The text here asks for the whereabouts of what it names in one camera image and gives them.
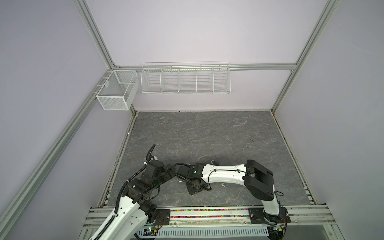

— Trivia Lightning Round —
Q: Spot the white wire shelf basket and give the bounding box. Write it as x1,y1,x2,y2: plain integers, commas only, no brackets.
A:
141,62,232,95

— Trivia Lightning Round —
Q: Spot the white mesh box basket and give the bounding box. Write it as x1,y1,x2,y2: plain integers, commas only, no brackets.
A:
96,70,140,111

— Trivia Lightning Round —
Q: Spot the white vented cable duct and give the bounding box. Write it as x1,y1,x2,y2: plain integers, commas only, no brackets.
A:
137,226,270,240

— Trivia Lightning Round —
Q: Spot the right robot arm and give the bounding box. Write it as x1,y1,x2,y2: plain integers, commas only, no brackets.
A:
171,160,291,226

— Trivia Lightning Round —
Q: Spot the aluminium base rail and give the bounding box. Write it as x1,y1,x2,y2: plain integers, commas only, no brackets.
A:
79,204,337,230

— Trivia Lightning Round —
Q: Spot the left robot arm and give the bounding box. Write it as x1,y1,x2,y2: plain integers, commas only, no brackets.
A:
90,145,175,240

